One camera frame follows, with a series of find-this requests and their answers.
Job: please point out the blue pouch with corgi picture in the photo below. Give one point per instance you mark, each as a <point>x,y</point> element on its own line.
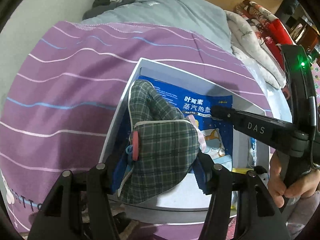
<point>217,133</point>

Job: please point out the white blue bandage packet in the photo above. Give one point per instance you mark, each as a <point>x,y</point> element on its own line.
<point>252,155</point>

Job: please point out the red folded quilt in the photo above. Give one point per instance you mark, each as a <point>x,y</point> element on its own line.
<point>269,30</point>

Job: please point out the purple striped blanket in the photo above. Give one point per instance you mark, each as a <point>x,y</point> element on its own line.
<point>63,98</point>

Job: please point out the grey bed sheet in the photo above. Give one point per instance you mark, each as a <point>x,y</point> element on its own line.
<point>197,16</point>

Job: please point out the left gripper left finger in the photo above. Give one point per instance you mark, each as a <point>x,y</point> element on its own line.
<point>119,171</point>

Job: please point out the green plaid cloth pouch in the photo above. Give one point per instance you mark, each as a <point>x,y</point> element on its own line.
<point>165,143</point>

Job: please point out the yellow tissue pack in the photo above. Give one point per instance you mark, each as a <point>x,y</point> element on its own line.
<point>241,170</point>

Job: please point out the beige folded quilt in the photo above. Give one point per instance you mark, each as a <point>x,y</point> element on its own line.
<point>249,39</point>

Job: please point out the person right hand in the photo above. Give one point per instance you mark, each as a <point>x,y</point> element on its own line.
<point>304,187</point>

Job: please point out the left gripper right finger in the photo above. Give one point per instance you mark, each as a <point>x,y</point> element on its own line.
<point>206,175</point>

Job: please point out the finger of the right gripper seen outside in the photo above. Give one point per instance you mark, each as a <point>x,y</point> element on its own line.
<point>280,135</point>

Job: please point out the white shallow box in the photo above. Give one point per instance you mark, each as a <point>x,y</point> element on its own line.
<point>185,203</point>

